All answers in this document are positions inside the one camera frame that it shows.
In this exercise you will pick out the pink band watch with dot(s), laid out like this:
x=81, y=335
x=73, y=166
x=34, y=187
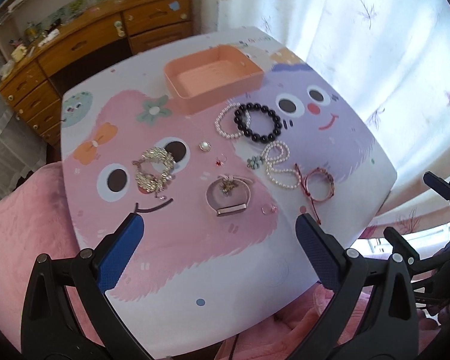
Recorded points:
x=237, y=202

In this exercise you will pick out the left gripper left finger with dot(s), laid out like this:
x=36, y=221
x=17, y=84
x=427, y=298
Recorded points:
x=50, y=328

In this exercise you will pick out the white floral curtain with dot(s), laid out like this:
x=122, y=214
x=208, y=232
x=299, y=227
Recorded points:
x=390, y=60

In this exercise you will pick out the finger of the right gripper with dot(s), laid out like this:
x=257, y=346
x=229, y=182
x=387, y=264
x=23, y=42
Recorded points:
x=439, y=185
x=401, y=246

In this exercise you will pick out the pink rectangular tray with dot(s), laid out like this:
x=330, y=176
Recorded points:
x=206, y=78

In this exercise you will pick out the cartoon printed table mat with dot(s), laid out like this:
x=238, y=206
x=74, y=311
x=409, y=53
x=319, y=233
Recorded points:
x=196, y=279

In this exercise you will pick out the round pearl brooch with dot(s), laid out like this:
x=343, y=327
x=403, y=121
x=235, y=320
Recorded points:
x=204, y=146

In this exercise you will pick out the silver ring pink stone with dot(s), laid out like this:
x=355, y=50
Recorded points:
x=269, y=209

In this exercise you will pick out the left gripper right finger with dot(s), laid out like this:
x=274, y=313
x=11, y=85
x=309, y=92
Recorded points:
x=388, y=328

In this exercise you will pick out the pink bed blanket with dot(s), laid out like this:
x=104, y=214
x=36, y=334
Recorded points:
x=35, y=219

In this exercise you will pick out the wooden desk with drawers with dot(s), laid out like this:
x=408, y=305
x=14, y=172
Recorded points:
x=105, y=34

